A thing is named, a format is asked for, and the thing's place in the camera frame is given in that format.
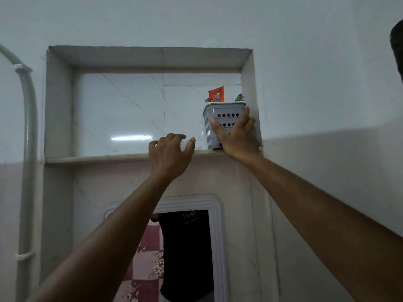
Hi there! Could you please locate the person's left forearm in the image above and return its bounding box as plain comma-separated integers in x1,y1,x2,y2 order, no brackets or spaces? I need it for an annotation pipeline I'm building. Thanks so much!
27,173,179,302

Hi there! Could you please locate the person's left hand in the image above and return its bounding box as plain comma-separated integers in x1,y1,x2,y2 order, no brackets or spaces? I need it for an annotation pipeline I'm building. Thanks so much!
148,133,196,183

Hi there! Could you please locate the marble wall niche shelf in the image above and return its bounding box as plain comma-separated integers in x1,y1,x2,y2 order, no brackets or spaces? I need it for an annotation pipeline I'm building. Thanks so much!
44,45,262,166

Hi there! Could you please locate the person's right hand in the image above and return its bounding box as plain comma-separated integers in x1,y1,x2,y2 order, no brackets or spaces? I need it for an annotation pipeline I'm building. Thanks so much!
209,106,264,164

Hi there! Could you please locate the white framed mirror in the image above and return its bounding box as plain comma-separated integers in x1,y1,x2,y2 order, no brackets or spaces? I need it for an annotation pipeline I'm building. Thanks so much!
102,194,230,302

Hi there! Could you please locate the white wall pipe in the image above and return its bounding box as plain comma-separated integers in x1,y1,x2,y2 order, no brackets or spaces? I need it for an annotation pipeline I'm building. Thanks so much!
0,43,39,302

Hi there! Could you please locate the person's right forearm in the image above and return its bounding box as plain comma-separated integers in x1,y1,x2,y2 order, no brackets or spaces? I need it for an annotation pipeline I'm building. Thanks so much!
242,153,403,302

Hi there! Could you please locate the orange packet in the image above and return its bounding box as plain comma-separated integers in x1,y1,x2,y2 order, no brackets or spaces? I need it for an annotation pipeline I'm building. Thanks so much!
208,86,225,103

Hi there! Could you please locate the grey perforated plastic basket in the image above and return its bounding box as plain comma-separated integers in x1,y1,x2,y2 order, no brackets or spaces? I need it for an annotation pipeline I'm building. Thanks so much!
202,102,247,150

